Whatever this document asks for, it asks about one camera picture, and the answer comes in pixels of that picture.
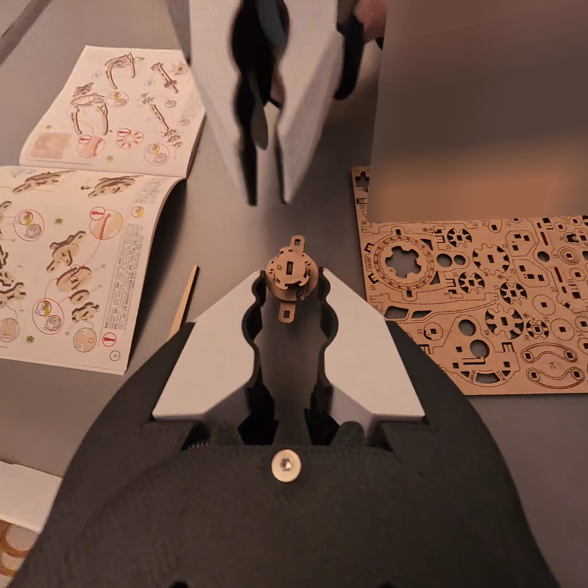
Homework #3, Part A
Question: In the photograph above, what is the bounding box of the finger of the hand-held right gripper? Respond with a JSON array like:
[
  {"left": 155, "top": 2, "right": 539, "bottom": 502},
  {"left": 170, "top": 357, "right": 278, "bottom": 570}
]
[
  {"left": 189, "top": 0, "right": 259, "bottom": 206},
  {"left": 275, "top": 0, "right": 346, "bottom": 205}
]

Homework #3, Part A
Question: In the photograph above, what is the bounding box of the laser-cut wooden parts sheet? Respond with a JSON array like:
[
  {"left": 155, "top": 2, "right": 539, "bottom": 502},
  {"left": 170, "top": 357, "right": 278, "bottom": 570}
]
[{"left": 351, "top": 165, "right": 588, "bottom": 396}]

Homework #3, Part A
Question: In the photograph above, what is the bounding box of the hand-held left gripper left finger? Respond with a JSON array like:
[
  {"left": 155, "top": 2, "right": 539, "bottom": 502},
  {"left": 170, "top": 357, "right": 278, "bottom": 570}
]
[{"left": 152, "top": 270, "right": 279, "bottom": 445}]

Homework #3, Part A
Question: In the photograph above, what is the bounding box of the thin wooden stick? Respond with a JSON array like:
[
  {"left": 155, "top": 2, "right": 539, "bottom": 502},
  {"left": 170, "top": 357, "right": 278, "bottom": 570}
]
[{"left": 168, "top": 265, "right": 199, "bottom": 341}]

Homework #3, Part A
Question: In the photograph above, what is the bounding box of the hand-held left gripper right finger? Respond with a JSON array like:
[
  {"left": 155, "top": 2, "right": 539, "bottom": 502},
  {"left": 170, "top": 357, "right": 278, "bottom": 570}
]
[{"left": 304, "top": 267, "right": 426, "bottom": 446}]

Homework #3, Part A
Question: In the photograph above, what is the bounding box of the person's right hand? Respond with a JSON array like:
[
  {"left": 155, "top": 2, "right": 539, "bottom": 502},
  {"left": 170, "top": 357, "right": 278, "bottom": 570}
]
[{"left": 357, "top": 0, "right": 389, "bottom": 43}]

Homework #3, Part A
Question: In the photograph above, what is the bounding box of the round wooden model assembly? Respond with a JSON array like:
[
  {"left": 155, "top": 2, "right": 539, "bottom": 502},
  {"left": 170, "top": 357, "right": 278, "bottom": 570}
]
[{"left": 266, "top": 235, "right": 320, "bottom": 323}]

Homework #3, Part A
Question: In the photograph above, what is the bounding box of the illustrated instruction booklet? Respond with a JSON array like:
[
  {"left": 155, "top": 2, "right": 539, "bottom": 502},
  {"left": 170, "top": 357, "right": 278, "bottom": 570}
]
[{"left": 0, "top": 44, "right": 206, "bottom": 375}]

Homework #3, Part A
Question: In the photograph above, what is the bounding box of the white cardboard box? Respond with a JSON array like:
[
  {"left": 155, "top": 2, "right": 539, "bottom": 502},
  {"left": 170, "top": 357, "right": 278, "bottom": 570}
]
[{"left": 0, "top": 461, "right": 62, "bottom": 588}]

